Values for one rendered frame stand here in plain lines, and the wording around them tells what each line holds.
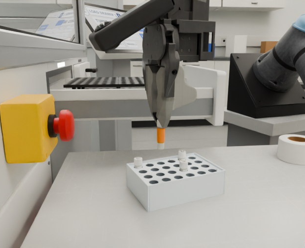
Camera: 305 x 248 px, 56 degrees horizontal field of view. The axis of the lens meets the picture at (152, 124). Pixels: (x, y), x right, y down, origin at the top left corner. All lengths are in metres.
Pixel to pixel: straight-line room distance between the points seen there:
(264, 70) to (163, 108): 0.65
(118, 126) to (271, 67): 0.90
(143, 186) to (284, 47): 0.70
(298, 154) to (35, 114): 0.46
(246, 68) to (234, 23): 3.62
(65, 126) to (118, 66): 1.23
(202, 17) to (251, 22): 4.32
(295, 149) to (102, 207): 0.37
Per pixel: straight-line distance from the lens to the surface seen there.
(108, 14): 1.60
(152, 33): 0.41
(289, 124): 0.97
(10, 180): 0.39
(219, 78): 0.58
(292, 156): 0.60
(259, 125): 0.95
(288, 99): 1.05
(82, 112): 0.58
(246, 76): 1.01
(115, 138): 1.60
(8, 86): 0.39
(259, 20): 4.81
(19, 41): 0.43
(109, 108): 0.57
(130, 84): 0.60
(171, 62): 0.38
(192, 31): 0.41
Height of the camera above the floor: 0.96
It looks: 14 degrees down
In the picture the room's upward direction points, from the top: straight up
